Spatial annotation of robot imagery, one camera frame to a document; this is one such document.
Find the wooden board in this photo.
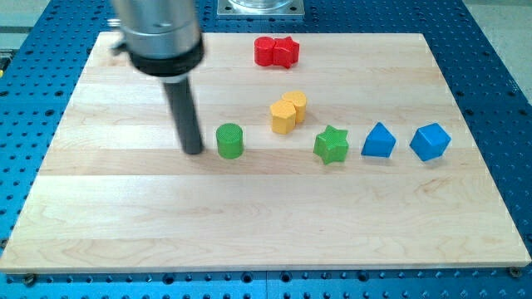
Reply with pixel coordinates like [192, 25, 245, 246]
[1, 32, 530, 273]

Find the red cylinder block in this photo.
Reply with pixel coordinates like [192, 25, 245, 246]
[254, 37, 275, 66]

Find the red star block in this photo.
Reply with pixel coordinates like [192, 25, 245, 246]
[273, 37, 300, 69]

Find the yellow pentagon block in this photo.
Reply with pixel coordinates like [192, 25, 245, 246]
[270, 100, 296, 135]

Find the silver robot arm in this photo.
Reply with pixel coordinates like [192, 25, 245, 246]
[112, 0, 204, 154]

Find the blue hexagon block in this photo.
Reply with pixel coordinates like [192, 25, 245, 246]
[410, 123, 451, 161]

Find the blue triangle block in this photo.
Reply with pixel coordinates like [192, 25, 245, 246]
[362, 122, 397, 158]

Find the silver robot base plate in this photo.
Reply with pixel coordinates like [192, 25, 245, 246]
[217, 0, 305, 19]

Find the green cylinder block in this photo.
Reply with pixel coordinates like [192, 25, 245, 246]
[215, 123, 244, 159]

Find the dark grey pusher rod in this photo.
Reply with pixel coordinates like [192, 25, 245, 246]
[163, 77, 204, 154]

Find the blue perforated table plate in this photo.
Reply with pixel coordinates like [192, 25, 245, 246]
[1, 0, 531, 298]

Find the green star block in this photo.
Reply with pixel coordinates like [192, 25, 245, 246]
[313, 125, 349, 164]

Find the yellow heart block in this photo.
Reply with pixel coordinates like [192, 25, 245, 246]
[282, 91, 308, 124]

